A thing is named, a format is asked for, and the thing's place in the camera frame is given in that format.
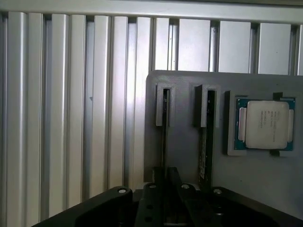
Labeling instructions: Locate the dark RAM stick with label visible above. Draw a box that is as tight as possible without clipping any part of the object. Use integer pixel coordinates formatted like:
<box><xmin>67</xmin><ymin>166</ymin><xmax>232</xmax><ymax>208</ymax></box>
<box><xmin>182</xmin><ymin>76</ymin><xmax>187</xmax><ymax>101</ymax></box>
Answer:
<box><xmin>199</xmin><ymin>88</ymin><xmax>217</xmax><ymax>190</ymax></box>

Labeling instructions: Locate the grey 3D-printed parts rack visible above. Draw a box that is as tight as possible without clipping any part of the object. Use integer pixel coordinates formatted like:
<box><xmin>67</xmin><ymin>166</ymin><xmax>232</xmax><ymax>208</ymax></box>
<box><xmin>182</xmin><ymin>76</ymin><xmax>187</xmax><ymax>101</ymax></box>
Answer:
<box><xmin>143</xmin><ymin>70</ymin><xmax>303</xmax><ymax>191</ymax></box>

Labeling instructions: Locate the CPU with silver heat spreader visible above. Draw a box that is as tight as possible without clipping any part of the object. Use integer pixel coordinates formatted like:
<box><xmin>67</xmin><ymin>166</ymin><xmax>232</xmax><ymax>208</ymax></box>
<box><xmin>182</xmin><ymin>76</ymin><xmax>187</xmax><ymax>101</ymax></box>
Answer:
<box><xmin>233</xmin><ymin>96</ymin><xmax>297</xmax><ymax>152</ymax></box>

